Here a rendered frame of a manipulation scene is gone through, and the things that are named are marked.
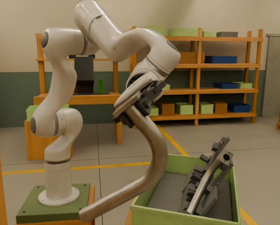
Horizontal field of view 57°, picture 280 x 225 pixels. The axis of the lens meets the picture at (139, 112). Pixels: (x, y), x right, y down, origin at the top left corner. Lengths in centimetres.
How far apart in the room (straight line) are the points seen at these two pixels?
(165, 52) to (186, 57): 538
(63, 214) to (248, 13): 672
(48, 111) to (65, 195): 41
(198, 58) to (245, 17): 184
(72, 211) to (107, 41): 76
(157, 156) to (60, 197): 89
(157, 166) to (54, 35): 67
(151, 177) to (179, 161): 113
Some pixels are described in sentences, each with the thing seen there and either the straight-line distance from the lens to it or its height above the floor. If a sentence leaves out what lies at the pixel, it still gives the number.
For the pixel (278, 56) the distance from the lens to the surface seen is 773.
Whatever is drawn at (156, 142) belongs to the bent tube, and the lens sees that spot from 46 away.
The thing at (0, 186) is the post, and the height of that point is 140.
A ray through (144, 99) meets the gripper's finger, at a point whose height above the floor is 146.
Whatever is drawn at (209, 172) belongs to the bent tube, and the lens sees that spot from 114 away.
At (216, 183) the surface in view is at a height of 104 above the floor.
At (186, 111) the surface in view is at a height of 34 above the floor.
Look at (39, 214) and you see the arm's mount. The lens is 125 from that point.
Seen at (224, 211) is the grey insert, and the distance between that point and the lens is 132.
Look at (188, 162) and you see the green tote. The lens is 161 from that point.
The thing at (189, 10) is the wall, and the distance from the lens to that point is 668.
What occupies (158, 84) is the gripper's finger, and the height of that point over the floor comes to 148.
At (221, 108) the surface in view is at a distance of 650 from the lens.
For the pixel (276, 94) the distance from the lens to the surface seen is 781.
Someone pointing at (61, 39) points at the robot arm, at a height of 160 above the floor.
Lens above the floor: 153
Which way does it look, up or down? 12 degrees down
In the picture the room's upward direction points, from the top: straight up
